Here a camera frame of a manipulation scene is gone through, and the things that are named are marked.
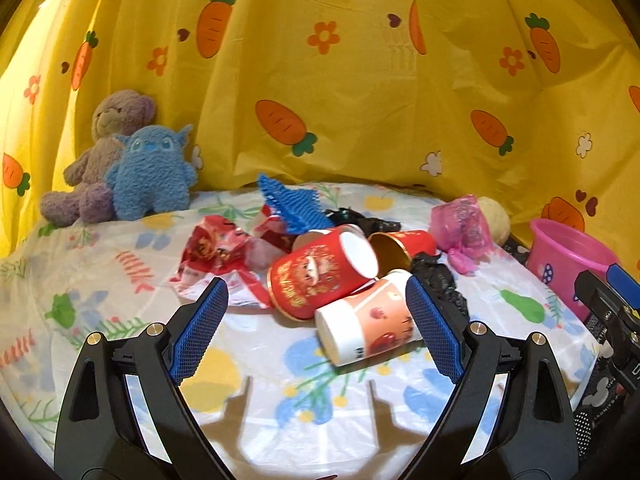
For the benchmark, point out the blue plush monster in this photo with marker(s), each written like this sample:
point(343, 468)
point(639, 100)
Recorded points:
point(150, 175)

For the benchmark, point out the red paper cup white base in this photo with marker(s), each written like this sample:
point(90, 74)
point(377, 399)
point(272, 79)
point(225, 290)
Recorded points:
point(315, 275)

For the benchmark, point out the brown teddy bear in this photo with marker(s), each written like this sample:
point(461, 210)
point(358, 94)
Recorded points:
point(95, 160)

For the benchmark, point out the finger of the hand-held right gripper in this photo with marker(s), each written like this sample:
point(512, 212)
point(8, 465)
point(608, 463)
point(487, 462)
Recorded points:
point(625, 280)
point(595, 295)

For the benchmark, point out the pink plastic bucket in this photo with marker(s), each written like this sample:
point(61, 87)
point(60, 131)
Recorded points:
point(565, 260)

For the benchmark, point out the white orange paper cup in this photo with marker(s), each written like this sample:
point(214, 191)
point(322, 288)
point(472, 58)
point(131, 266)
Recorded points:
point(365, 325)

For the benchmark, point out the yellow carrot print curtain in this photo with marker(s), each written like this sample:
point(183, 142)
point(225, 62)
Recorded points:
point(350, 110)

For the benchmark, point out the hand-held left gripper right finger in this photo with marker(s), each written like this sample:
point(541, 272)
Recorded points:
point(434, 330)

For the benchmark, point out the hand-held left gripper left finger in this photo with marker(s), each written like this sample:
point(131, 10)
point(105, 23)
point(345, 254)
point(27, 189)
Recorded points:
point(200, 330)

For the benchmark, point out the blue plastic mesh piece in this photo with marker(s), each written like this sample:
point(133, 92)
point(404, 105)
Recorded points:
point(292, 205)

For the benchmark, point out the beige plush ball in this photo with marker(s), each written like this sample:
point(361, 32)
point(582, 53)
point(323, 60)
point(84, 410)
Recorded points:
point(497, 222)

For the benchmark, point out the red white plastic wrapper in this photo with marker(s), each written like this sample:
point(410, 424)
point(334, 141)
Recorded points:
point(215, 255)

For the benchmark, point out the pink plastic bag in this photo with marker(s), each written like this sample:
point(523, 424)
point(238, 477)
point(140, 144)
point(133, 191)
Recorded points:
point(460, 230)

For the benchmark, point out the red paper cup gold inside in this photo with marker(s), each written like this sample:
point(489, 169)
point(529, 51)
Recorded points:
point(400, 250)

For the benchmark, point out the floral plastic tablecloth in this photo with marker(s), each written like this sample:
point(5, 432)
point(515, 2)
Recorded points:
point(280, 400)

